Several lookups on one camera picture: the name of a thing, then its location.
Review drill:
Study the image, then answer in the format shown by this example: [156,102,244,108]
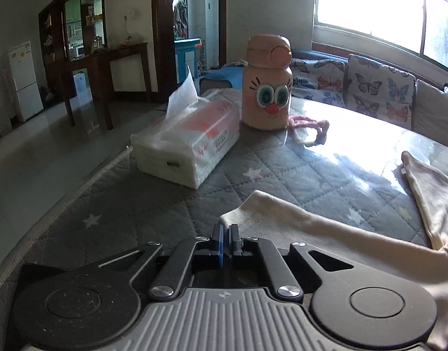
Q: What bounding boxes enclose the white floor appliance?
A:
[72,71,89,98]

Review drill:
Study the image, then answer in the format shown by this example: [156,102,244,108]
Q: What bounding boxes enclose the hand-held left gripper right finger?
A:
[229,224,357,302]

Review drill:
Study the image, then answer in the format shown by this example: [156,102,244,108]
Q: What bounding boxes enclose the butterfly print cushion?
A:
[289,58,347,109]
[342,53,417,131]

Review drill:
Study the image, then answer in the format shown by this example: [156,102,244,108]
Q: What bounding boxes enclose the pink cartoon face bottle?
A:
[239,34,294,130]

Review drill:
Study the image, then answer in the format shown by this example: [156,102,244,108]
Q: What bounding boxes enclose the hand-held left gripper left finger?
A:
[96,223,225,299]

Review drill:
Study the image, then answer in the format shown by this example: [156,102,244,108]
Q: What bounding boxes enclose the window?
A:
[313,0,448,74]

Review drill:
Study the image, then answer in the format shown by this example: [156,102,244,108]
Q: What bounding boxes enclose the blue cabinet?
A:
[174,38,203,84]

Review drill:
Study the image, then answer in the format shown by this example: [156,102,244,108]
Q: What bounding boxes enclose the dark wooden display cabinet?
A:
[38,0,108,100]

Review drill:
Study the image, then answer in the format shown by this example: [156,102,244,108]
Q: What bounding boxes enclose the dark wooden door frame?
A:
[151,0,229,105]

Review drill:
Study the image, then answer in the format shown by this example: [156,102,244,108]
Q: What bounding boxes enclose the plain grey cushion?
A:
[410,79,448,142]

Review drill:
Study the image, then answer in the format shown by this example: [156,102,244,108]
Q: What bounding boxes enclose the blue sofa cloth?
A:
[200,66,247,90]

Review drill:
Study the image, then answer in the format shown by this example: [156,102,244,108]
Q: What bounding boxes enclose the white refrigerator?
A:
[7,40,44,123]

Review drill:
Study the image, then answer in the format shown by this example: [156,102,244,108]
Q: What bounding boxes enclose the cream garment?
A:
[220,151,448,351]

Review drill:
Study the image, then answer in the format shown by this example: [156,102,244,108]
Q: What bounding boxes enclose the hanging clothes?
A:
[172,0,188,36]

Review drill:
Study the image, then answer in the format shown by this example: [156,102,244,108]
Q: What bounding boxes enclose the white tissue pack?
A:
[131,64,241,190]

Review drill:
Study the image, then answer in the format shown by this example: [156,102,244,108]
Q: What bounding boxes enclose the dark wooden console table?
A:
[61,42,152,131]

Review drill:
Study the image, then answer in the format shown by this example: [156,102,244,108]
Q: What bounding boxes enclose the pink bottle strap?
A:
[287,114,330,149]

